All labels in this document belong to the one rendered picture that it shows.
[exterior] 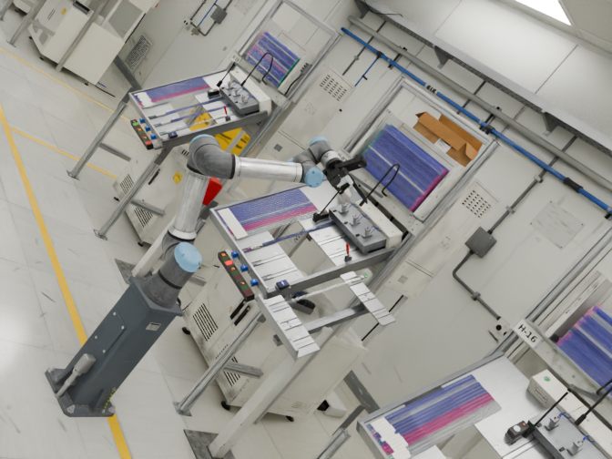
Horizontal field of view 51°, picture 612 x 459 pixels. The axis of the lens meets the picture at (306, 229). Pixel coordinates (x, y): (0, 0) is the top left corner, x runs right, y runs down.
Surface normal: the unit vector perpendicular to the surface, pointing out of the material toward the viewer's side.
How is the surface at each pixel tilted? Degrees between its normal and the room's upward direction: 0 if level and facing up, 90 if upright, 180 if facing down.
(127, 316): 90
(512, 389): 44
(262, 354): 90
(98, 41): 90
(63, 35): 90
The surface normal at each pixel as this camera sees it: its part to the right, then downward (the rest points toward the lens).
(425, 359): -0.61, -0.33
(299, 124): 0.48, 0.57
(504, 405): 0.02, -0.77
